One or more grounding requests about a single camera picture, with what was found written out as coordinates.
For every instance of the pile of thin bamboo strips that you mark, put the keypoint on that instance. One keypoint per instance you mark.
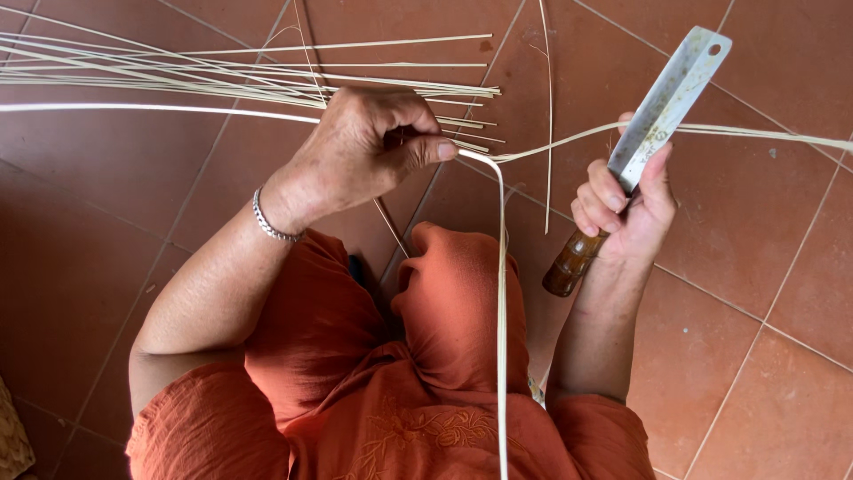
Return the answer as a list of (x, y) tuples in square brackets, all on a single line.
[(200, 73)]

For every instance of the orange embroidered shirt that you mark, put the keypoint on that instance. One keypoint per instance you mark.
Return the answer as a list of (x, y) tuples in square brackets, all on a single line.
[(413, 440)]

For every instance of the person's left hand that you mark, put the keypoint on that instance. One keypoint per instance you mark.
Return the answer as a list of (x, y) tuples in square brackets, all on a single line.
[(346, 153)]

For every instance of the woven beige mat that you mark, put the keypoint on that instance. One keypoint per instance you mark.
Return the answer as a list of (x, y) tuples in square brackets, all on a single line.
[(13, 440)]

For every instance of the thin curved bamboo sliver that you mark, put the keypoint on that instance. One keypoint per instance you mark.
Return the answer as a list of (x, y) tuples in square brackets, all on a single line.
[(549, 120)]

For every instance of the short bamboo sliver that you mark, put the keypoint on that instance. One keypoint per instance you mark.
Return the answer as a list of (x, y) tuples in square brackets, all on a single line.
[(392, 226)]

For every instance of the long split bamboo strip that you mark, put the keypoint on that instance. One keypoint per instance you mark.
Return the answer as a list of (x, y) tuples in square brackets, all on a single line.
[(501, 300)]

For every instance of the orange trousers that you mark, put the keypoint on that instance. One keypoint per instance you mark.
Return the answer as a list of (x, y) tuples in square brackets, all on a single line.
[(460, 306)]

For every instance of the person's right hand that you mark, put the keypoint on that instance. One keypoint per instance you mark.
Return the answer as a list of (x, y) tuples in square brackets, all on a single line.
[(640, 223)]

